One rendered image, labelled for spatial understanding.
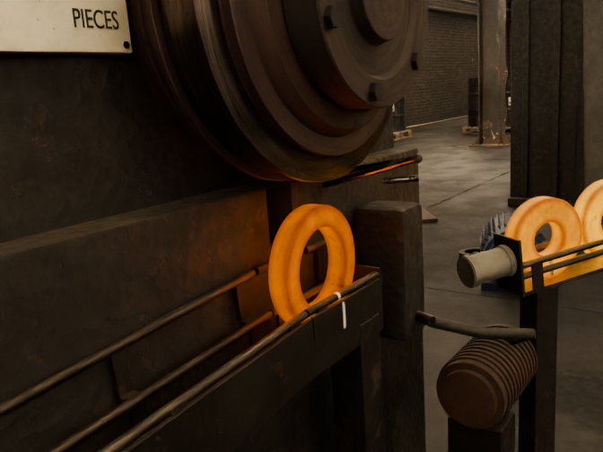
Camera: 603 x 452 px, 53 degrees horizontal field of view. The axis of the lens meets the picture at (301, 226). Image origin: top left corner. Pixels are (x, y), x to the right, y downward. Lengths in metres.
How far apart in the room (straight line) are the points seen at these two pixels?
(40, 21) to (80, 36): 0.05
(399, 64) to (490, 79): 8.89
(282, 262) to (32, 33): 0.40
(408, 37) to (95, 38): 0.41
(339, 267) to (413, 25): 0.37
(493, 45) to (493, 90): 0.64
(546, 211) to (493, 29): 8.59
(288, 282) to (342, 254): 0.15
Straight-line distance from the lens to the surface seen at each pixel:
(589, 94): 3.54
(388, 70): 0.83
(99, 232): 0.69
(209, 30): 0.67
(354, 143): 0.86
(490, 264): 1.13
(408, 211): 1.04
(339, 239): 0.92
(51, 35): 0.71
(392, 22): 0.81
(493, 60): 9.72
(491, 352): 1.15
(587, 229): 1.27
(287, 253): 0.81
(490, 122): 9.75
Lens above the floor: 1.00
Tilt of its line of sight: 12 degrees down
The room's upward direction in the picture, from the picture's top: 4 degrees counter-clockwise
